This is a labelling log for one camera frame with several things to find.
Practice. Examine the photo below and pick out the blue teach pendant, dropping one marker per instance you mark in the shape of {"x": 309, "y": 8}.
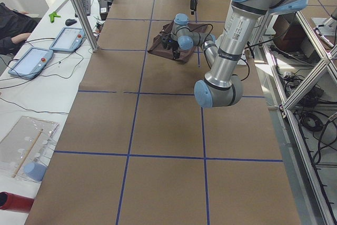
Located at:
{"x": 68, "y": 40}
{"x": 31, "y": 64}

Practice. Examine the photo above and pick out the black computer mouse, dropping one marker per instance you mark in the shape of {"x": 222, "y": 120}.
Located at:
{"x": 70, "y": 22}

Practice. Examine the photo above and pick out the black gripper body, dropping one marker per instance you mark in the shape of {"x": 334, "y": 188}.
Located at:
{"x": 173, "y": 47}

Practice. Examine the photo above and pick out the red cylinder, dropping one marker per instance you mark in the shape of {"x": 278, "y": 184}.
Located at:
{"x": 16, "y": 203}

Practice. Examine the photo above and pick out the near blue teach pendant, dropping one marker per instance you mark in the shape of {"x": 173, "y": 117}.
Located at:
{"x": 31, "y": 64}

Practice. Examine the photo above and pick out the far blue teach pendant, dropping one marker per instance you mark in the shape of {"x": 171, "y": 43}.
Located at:
{"x": 68, "y": 40}

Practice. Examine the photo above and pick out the blue plastic cap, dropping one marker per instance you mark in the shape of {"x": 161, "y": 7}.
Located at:
{"x": 35, "y": 171}

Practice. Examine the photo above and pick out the clear plastic bag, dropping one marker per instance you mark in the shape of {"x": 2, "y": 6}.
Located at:
{"x": 19, "y": 138}

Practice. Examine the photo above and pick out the green plastic tool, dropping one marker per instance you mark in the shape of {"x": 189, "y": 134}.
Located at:
{"x": 53, "y": 16}

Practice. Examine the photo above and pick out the aluminium frame rail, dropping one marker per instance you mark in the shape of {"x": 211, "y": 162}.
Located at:
{"x": 310, "y": 110}

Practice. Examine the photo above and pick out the wooden stick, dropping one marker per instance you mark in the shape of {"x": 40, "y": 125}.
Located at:
{"x": 14, "y": 174}

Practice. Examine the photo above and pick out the black keyboard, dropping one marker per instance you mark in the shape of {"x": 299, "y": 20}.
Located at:
{"x": 86, "y": 4}

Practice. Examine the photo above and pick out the aluminium frame post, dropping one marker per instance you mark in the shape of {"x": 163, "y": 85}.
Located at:
{"x": 85, "y": 24}

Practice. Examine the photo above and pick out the dark brown t-shirt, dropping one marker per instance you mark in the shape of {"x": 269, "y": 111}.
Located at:
{"x": 158, "y": 49}

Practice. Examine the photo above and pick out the seated person in black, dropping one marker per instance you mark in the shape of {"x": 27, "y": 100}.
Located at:
{"x": 15, "y": 30}

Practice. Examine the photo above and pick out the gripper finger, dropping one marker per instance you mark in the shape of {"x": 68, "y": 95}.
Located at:
{"x": 165, "y": 39}
{"x": 193, "y": 6}
{"x": 176, "y": 54}

